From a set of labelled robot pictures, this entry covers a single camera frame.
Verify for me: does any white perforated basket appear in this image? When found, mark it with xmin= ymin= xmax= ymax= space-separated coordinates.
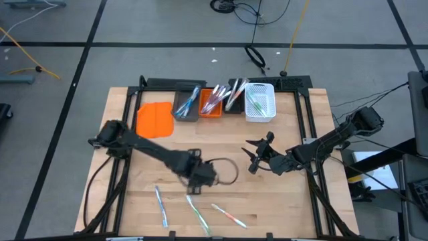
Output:
xmin=243 ymin=81 xmax=277 ymax=122

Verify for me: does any grey plastic bin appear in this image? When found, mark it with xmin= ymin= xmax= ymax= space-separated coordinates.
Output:
xmin=172 ymin=89 xmax=201 ymax=123

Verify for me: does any green white toothbrush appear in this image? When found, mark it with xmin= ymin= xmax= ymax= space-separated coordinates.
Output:
xmin=185 ymin=195 xmax=212 ymax=236
xmin=249 ymin=93 xmax=268 ymax=118
xmin=246 ymin=92 xmax=265 ymax=116
xmin=250 ymin=95 xmax=270 ymax=118

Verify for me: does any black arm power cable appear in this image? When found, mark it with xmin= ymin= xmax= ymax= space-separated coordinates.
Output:
xmin=82 ymin=155 xmax=113 ymax=232

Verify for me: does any black diagonal beam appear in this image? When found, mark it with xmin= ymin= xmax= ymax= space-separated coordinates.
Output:
xmin=344 ymin=137 xmax=419 ymax=179

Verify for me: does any black plastic bin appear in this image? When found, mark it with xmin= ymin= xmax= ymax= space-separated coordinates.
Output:
xmin=223 ymin=86 xmax=245 ymax=115

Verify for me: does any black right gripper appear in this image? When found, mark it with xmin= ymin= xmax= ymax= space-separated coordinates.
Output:
xmin=241 ymin=132 xmax=298 ymax=177

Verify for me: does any blue white toothbrush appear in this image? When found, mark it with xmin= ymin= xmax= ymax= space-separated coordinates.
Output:
xmin=154 ymin=185 xmax=169 ymax=229
xmin=175 ymin=87 xmax=200 ymax=116
xmin=174 ymin=92 xmax=197 ymax=118
xmin=179 ymin=85 xmax=201 ymax=113

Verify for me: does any black perforated mount plate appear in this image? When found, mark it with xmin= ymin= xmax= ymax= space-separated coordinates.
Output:
xmin=228 ymin=75 xmax=314 ymax=90
xmin=146 ymin=77 xmax=207 ymax=92

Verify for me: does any black cable bundle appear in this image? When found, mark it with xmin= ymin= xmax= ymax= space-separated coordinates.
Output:
xmin=209 ymin=0 xmax=292 ymax=26

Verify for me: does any white sheet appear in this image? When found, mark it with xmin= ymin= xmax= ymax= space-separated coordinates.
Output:
xmin=351 ymin=150 xmax=399 ymax=192

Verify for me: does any black keyboard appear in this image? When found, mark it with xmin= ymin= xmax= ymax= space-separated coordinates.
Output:
xmin=409 ymin=179 xmax=428 ymax=220

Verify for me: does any yellow floor cable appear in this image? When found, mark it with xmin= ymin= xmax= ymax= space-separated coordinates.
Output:
xmin=0 ymin=26 xmax=62 ymax=80

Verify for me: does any orange plastic bin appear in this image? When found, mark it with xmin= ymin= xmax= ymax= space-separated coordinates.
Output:
xmin=199 ymin=88 xmax=224 ymax=118

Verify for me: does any yellow hanging cable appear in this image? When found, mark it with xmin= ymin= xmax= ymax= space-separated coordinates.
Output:
xmin=282 ymin=0 xmax=311 ymax=78

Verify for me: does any purple white toothbrush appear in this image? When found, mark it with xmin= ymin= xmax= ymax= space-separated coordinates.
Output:
xmin=206 ymin=86 xmax=233 ymax=113
xmin=204 ymin=87 xmax=232 ymax=114
xmin=201 ymin=84 xmax=220 ymax=114
xmin=203 ymin=85 xmax=227 ymax=114

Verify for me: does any grey stand base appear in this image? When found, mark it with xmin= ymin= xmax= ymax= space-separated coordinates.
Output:
xmin=0 ymin=74 xmax=36 ymax=85
xmin=3 ymin=0 xmax=67 ymax=10

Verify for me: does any thin black hanging cable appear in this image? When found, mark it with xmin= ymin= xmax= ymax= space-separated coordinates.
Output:
xmin=250 ymin=0 xmax=263 ymax=48

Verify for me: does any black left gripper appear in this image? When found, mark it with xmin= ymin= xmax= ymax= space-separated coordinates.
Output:
xmin=179 ymin=149 xmax=217 ymax=195

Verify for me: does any black coiled floor cable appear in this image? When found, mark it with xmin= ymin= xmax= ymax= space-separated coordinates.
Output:
xmin=244 ymin=44 xmax=268 ymax=76

